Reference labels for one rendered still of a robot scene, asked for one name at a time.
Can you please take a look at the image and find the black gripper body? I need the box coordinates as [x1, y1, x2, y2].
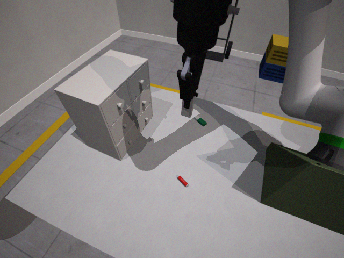
[177, 22, 220, 73]

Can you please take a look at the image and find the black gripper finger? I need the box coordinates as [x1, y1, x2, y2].
[192, 50, 208, 111]
[177, 56, 203, 118]

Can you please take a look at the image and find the grey drawer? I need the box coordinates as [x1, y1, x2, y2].
[109, 105, 134, 145]
[128, 63, 149, 101]
[116, 123, 138, 159]
[100, 82, 131, 127]
[132, 85, 151, 119]
[136, 103, 152, 134]

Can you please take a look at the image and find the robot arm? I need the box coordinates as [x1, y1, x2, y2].
[170, 0, 344, 171]

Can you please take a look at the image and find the small white chest of drawers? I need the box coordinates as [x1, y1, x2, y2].
[54, 50, 152, 161]

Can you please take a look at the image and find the red cylinder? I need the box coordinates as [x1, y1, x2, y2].
[178, 176, 188, 187]

